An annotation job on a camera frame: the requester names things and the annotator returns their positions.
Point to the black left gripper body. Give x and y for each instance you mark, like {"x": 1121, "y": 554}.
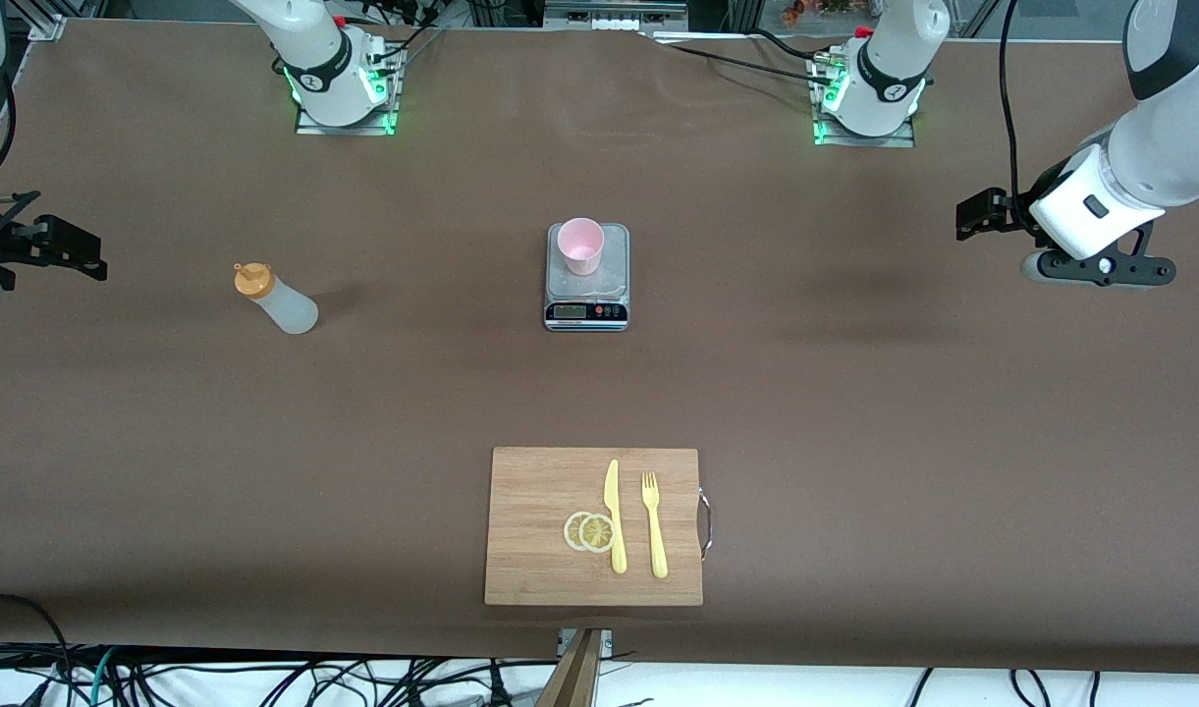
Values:
{"x": 1019, "y": 213}

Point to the white squeeze bottle orange cap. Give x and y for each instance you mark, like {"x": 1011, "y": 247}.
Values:
{"x": 290, "y": 312}

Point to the pink plastic cup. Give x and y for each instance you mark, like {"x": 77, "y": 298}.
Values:
{"x": 581, "y": 257}

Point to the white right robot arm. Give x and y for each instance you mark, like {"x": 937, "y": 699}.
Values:
{"x": 319, "y": 59}

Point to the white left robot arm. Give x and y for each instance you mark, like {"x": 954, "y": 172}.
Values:
{"x": 1169, "y": 137}

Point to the brown table cover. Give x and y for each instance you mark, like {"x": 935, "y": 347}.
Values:
{"x": 854, "y": 442}

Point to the silver digital kitchen scale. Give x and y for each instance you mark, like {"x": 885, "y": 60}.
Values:
{"x": 616, "y": 265}

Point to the white power strip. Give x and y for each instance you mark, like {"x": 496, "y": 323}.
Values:
{"x": 624, "y": 23}

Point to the yellow plastic knife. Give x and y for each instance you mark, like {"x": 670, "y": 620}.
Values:
{"x": 612, "y": 491}

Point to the yellow plastic fork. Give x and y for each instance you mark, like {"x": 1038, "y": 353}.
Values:
{"x": 658, "y": 550}

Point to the lemon slice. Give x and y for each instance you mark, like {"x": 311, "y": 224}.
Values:
{"x": 571, "y": 531}
{"x": 596, "y": 533}

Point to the wooden cutting board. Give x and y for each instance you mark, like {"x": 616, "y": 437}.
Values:
{"x": 530, "y": 511}

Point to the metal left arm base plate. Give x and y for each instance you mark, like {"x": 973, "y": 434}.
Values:
{"x": 899, "y": 140}

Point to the aluminium frame profile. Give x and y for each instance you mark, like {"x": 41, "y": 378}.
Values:
{"x": 47, "y": 25}

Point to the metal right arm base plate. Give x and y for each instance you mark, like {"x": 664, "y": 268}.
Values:
{"x": 309, "y": 126}

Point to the small metal bracket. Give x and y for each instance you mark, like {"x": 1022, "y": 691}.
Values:
{"x": 607, "y": 640}

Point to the wooden post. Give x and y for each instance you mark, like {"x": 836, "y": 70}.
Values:
{"x": 577, "y": 678}

